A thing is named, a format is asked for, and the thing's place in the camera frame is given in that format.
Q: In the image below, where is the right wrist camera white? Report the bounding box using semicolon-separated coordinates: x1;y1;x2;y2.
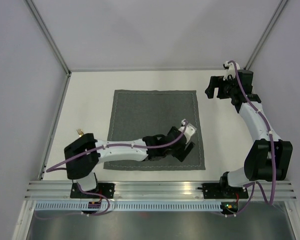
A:
223;60;241;81

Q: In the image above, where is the left aluminium frame post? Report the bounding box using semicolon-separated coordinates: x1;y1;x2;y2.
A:
24;0;71;76

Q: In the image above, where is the white slotted cable duct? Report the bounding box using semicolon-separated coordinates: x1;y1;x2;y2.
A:
34;201;222;212

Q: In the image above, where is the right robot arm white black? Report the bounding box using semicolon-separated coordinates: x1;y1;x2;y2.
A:
205;69;293;198

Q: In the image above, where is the right aluminium frame post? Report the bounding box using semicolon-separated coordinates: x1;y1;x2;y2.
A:
244;0;290;70

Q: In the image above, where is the grey cloth napkin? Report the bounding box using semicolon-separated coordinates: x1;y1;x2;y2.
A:
103;89;206;171

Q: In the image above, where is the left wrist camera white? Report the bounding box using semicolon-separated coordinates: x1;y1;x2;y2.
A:
178;119;197;142

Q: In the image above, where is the aluminium rail front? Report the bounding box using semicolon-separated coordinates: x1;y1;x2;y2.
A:
24;180;297;201

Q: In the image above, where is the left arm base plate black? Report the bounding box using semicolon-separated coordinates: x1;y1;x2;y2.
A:
70;182;115;199

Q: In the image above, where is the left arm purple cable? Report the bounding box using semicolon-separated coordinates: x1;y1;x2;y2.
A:
45;122;190;173

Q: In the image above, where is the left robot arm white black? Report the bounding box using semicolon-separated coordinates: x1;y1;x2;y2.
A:
64;124;197;198

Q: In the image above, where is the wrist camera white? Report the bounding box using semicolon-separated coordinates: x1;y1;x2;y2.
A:
178;119;197;142
223;60;241;81

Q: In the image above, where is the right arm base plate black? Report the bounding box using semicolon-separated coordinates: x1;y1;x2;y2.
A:
197;183;249;200

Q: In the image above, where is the aluminium frame post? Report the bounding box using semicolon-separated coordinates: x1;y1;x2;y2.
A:
244;0;290;70
24;0;71;76

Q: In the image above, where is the gold fork black handle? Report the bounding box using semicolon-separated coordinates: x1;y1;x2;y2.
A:
76;128;84;137

